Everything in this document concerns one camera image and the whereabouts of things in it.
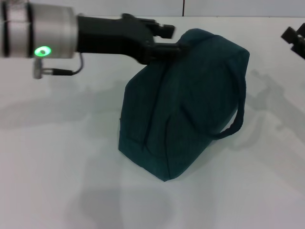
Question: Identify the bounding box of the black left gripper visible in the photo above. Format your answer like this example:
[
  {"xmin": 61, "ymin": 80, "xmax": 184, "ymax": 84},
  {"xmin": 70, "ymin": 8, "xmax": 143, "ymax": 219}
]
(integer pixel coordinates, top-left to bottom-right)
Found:
[{"xmin": 75, "ymin": 13, "xmax": 189, "ymax": 65}]

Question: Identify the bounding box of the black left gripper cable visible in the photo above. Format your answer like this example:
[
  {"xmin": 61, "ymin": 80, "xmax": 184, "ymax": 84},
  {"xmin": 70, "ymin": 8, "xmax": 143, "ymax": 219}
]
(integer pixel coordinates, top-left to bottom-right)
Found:
[{"xmin": 32, "ymin": 52, "xmax": 84, "ymax": 80}]

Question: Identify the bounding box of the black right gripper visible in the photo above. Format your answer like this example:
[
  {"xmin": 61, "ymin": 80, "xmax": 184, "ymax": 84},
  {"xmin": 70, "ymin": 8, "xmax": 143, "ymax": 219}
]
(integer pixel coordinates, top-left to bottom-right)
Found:
[{"xmin": 280, "ymin": 22, "xmax": 305, "ymax": 60}]

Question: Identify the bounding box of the dark teal insulated lunch bag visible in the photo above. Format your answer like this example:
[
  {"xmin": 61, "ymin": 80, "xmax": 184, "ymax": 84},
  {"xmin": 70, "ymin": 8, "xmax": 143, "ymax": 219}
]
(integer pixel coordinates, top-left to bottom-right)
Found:
[{"xmin": 118, "ymin": 28, "xmax": 250, "ymax": 182}]

